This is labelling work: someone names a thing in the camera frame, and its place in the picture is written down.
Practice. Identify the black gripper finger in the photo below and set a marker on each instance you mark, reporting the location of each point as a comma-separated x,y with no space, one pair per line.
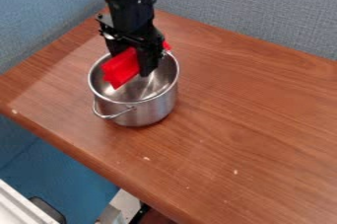
116,43
149,54

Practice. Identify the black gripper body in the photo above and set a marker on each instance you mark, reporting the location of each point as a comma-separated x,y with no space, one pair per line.
130,20

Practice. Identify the red rectangular block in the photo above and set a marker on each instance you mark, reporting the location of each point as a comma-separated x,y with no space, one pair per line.
124,66

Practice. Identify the stainless steel pot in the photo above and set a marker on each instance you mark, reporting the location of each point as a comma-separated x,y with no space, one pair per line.
142,101

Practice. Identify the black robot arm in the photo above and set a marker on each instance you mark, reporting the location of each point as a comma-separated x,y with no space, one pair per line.
129,28

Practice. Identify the white device with black part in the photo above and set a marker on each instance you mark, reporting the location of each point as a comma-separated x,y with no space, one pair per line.
18,210

